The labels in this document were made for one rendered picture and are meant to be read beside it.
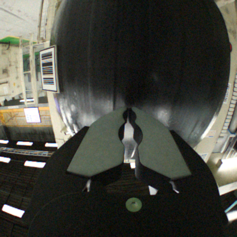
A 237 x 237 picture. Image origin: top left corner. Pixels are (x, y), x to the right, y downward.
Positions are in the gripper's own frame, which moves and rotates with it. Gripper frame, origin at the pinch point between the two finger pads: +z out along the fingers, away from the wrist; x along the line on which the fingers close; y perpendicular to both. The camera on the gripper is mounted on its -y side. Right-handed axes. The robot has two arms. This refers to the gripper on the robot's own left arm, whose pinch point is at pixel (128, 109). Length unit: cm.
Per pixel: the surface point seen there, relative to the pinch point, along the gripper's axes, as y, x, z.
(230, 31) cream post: -19.8, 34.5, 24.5
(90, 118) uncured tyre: 2.5, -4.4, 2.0
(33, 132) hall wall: 666, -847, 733
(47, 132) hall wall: 667, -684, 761
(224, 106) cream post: 7.0, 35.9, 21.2
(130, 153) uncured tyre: 10.6, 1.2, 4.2
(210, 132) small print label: 17.5, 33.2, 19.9
